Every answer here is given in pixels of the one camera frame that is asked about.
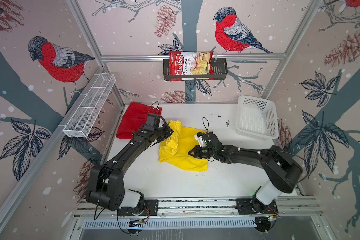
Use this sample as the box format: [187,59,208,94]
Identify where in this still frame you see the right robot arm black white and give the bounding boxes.
[188,132,303,214]

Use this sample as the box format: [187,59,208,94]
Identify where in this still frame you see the yellow shorts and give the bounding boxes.
[159,121,208,172]

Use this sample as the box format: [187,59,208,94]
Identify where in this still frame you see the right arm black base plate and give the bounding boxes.
[236,198,279,215]

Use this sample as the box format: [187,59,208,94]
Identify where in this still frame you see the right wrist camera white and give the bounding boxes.
[194,132,206,148]

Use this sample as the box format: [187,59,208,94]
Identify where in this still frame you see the black wire wall basket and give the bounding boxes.
[163,58,228,82]

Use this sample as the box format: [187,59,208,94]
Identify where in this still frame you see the horizontal aluminium frame bar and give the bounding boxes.
[101,53,287,63]

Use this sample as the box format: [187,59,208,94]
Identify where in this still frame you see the white mesh wall shelf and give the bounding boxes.
[63,74,116,138]

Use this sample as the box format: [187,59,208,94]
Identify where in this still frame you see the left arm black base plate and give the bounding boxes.
[117,200,159,217]

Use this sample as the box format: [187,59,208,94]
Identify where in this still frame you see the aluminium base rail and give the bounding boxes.
[74,195,319,218]

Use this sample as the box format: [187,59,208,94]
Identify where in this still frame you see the red shorts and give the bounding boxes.
[116,102,162,140]

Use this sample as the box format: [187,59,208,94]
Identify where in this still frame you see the white plastic basket tray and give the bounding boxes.
[235,96,279,141]

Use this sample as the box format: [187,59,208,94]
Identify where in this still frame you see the red cassava chips bag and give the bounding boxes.
[169,51,214,82]

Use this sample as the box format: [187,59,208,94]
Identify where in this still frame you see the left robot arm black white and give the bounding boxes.
[86,114,174,211]

